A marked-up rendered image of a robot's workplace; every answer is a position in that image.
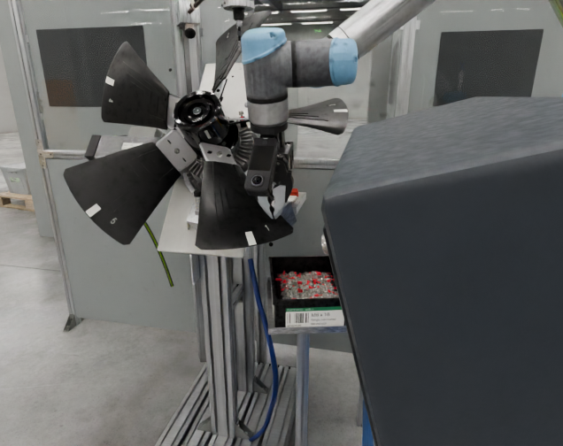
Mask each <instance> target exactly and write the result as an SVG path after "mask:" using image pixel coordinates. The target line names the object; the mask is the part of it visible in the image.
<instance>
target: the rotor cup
mask: <svg viewBox="0 0 563 446"><path fill-rule="evenodd" d="M196 107H199V108H201V112H200V113H199V114H197V115H196V114H194V113H193V110H194V108H196ZM222 107H223V106H222V104H221V102H220V100H219V98H218V97H217V96H215V95H214V94H213V93H212V92H210V91H206V90H198V91H194V92H191V93H188V94H187V95H186V96H184V97H183V98H182V99H180V101H179V102H178V103H177V104H176V105H175V107H174V114H173V116H174V123H175V125H176V126H177V127H178V128H179V129H180V130H181V132H182V134H183V135H184V138H185V139H186V140H185V141H186V142H187V143H188V144H189V146H190V147H191V148H192V150H193V151H195V152H196V154H197V155H198V158H196V159H195V160H196V161H197V162H200V163H204V158H203V155H202V153H201V151H200V149H199V147H198V143H201V142H204V143H210V144H214V145H219V146H223V147H227V148H229V149H230V150H231V153H232V154H233V153H234V152H235V150H236V149H237V147H238V144H239V142H240V132H239V129H238V127H237V125H236V124H234V125H229V126H227V124H228V123H232V122H234V121H233V120H227V119H229V117H228V116H227V114H226V116H225V114H224V112H223V110H222ZM205 130H207V131H208V133H209V135H210V137H211V138H210V139H208V137H207V136H206V134H205V132H204V131H205Z"/></svg>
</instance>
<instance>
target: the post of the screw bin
mask: <svg viewBox="0 0 563 446"><path fill-rule="evenodd" d="M309 349H310V334H297V380H296V441H295V446H307V416H308V383H309Z"/></svg>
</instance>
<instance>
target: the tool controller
mask: <svg viewBox="0 0 563 446"><path fill-rule="evenodd" d="M321 212H322V216H323V219H324V223H325V225H324V227H323V234H324V235H323V236H322V237H321V245H322V249H323V251H324V253H325V254H328V255H329V259H330V264H331V267H332V271H333V275H334V278H335V284H336V288H337V292H338V296H339V300H340V304H341V307H342V311H343V317H344V321H345V325H346V328H347V333H348V336H349V340H350V344H351V350H352V354H353V357H354V361H355V366H356V369H357V373H358V377H359V383H360V387H361V390H362V394H363V398H364V402H365V406H366V412H367V416H368V419H369V423H370V427H371V430H372V435H373V438H374V445H375V446H563V97H512V96H476V97H472V98H468V99H465V100H461V101H458V102H454V103H450V104H444V105H440V106H437V107H433V108H429V109H426V110H422V111H416V112H412V113H408V114H405V115H401V116H397V117H394V118H390V119H384V120H380V121H376V122H373V123H369V124H365V125H362V126H358V127H356V128H354V129H353V131H352V133H351V137H350V139H349V141H348V142H347V144H346V147H345V149H344V151H343V154H342V156H341V158H340V160H339V162H338V164H337V166H336V169H335V171H334V173H333V175H332V177H331V180H330V182H329V184H328V186H327V189H326V191H325V193H324V195H323V200H322V205H321Z"/></svg>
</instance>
